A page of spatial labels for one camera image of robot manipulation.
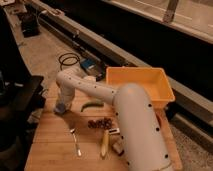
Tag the blue sponge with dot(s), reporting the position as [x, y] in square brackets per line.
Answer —
[60, 109]

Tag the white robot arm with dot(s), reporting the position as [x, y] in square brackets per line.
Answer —
[144, 145]

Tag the blue electronic box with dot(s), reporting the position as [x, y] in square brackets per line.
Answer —
[92, 69]

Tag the dark grape bunch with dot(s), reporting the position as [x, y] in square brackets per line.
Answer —
[104, 123]

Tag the yellow plastic bin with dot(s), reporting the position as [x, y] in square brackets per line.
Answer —
[153, 80]

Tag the silver fork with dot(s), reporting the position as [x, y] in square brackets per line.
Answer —
[78, 151]

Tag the wooden block brush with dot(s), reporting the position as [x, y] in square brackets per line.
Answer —
[118, 147]

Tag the black chair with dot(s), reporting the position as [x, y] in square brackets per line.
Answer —
[19, 97]

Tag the black device on floor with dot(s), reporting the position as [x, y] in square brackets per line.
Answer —
[29, 25]

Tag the white handled utensil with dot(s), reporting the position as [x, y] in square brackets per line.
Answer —
[114, 131]

